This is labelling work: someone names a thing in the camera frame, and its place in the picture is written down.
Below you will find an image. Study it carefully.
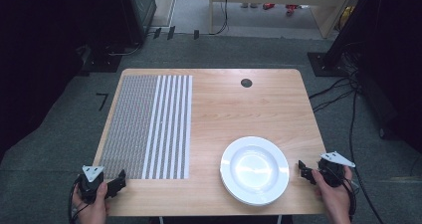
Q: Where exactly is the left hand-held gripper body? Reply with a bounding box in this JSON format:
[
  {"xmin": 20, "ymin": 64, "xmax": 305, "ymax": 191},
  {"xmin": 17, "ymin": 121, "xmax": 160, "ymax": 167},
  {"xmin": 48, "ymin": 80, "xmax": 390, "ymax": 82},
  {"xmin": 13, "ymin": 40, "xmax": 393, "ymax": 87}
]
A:
[{"xmin": 77, "ymin": 164, "xmax": 106, "ymax": 205}]

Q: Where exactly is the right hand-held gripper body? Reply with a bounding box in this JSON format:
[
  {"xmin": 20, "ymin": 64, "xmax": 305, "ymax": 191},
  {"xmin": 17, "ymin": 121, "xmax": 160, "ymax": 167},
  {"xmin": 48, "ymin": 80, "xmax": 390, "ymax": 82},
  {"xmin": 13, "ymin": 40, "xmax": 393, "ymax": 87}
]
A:
[{"xmin": 316, "ymin": 150, "xmax": 356, "ymax": 189}]

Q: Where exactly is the white plate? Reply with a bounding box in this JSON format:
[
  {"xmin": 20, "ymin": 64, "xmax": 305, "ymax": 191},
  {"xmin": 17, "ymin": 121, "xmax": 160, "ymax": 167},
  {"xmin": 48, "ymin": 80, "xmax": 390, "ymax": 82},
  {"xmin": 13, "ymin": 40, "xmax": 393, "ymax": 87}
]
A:
[{"xmin": 219, "ymin": 135, "xmax": 291, "ymax": 208}]

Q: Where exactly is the person's right hand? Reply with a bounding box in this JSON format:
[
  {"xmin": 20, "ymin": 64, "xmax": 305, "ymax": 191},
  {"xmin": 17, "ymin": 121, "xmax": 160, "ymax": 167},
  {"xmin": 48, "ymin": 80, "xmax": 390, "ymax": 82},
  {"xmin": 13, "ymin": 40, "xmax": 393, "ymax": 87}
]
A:
[{"xmin": 311, "ymin": 165, "xmax": 354, "ymax": 224}]

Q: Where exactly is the person's left hand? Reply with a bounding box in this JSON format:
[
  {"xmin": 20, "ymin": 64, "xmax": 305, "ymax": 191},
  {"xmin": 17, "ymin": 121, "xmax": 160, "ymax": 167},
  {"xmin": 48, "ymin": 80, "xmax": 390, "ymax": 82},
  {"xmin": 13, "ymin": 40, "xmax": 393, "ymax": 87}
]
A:
[{"xmin": 71, "ymin": 181, "xmax": 111, "ymax": 224}]

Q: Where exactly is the grey striped placemat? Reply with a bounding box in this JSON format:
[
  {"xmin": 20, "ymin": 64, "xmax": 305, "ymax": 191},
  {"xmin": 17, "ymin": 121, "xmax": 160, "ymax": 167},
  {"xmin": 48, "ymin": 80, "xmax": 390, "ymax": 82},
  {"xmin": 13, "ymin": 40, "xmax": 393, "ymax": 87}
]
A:
[{"xmin": 99, "ymin": 74, "xmax": 194, "ymax": 180}]

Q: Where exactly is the black stand base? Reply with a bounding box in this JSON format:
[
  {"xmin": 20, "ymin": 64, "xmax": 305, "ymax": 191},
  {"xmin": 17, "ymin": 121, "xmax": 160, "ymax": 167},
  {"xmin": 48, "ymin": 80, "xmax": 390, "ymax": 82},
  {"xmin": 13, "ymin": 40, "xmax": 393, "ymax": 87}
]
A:
[
  {"xmin": 306, "ymin": 50, "xmax": 351, "ymax": 78},
  {"xmin": 79, "ymin": 44, "xmax": 123, "ymax": 75}
]

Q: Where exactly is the dark cabinet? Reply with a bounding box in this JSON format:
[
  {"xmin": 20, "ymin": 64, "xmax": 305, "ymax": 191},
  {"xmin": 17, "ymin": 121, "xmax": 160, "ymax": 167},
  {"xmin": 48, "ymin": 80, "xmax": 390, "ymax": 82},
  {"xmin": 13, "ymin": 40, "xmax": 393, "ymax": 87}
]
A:
[{"xmin": 118, "ymin": 0, "xmax": 158, "ymax": 47}]

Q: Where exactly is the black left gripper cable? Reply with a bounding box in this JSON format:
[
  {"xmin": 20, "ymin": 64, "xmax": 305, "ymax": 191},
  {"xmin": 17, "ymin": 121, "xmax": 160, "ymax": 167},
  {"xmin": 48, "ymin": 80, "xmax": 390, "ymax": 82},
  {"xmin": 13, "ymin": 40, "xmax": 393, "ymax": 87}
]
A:
[{"xmin": 67, "ymin": 178, "xmax": 88, "ymax": 224}]

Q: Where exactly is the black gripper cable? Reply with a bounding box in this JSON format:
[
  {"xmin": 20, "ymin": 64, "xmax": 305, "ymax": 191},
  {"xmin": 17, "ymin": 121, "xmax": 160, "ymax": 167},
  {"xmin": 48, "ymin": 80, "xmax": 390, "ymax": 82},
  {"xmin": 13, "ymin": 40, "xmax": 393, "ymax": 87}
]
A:
[
  {"xmin": 67, "ymin": 178, "xmax": 88, "ymax": 224},
  {"xmin": 341, "ymin": 175, "xmax": 358, "ymax": 220}
]

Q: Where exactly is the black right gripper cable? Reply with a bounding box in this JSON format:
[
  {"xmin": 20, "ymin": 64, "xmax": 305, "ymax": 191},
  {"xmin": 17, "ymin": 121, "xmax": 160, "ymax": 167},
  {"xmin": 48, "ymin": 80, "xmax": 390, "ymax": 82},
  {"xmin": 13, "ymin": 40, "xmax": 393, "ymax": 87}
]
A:
[{"xmin": 341, "ymin": 175, "xmax": 358, "ymax": 220}]

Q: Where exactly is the black floor cable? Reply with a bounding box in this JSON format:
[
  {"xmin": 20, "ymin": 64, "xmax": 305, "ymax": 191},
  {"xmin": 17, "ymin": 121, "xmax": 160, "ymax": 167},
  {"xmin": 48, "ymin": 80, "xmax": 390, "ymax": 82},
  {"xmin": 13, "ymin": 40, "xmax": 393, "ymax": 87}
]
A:
[
  {"xmin": 347, "ymin": 84, "xmax": 386, "ymax": 224},
  {"xmin": 308, "ymin": 76, "xmax": 357, "ymax": 113}
]

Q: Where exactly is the yellow cable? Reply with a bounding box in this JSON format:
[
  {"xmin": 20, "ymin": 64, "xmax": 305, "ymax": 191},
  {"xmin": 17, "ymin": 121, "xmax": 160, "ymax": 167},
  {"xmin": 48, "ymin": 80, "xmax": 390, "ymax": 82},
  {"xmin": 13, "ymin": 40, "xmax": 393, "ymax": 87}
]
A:
[{"xmin": 338, "ymin": 5, "xmax": 355, "ymax": 31}]

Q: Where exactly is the black hanging cable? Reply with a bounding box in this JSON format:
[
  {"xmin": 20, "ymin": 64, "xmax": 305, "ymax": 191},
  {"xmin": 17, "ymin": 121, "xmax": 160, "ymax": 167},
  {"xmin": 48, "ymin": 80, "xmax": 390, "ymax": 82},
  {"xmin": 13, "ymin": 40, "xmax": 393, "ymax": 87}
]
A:
[{"xmin": 209, "ymin": 0, "xmax": 231, "ymax": 37}]

